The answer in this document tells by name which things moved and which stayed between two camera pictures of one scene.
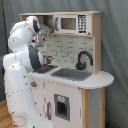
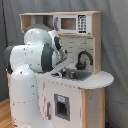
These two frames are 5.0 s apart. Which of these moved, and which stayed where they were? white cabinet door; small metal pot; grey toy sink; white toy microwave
Moved: small metal pot
Stayed: white cabinet door; grey toy sink; white toy microwave
